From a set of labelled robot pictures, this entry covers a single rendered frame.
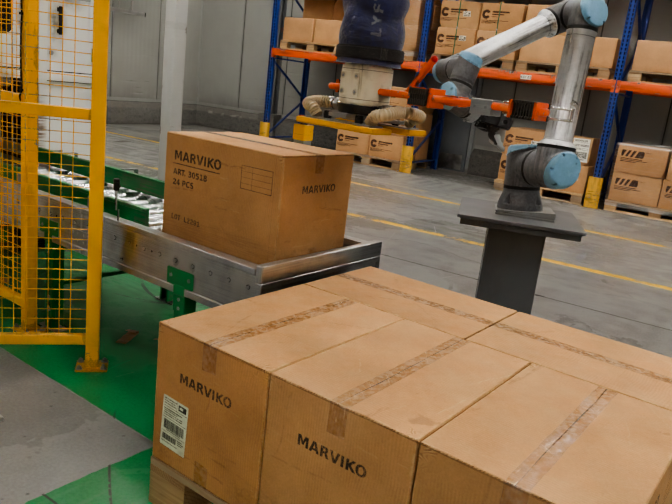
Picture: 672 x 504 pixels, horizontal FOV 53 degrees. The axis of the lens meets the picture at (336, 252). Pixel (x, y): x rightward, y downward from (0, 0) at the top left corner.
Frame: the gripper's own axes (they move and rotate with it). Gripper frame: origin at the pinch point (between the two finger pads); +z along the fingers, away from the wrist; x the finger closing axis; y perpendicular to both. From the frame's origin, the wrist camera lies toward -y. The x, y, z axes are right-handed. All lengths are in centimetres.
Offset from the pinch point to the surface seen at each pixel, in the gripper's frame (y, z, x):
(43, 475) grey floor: -13, -124, 158
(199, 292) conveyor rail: 16, -88, 99
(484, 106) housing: -47, -57, 9
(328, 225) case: 16, -51, 61
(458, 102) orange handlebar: -39, -60, 10
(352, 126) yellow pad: -14, -75, 27
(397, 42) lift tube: -11, -71, -3
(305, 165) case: 9, -74, 44
